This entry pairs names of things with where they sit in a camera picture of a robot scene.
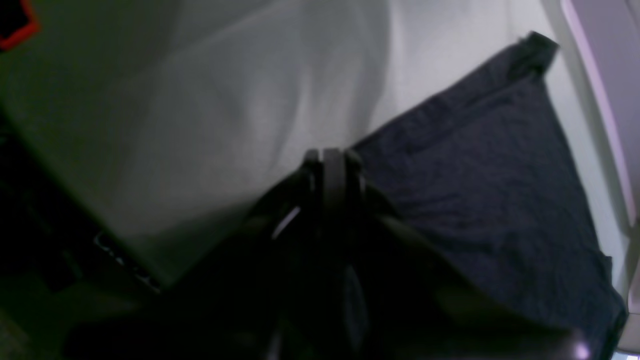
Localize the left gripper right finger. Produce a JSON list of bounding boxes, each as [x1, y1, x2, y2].
[[324, 148, 544, 331]]

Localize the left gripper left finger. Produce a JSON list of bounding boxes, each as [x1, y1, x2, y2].
[[250, 148, 325, 261]]

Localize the black t-shirt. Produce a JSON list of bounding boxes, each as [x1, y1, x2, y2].
[[353, 31, 628, 360]]

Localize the cardboard box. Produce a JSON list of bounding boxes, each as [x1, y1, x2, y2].
[[562, 0, 640, 229]]

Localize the left black orange clamp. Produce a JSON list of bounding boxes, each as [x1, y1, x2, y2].
[[0, 0, 41, 53]]

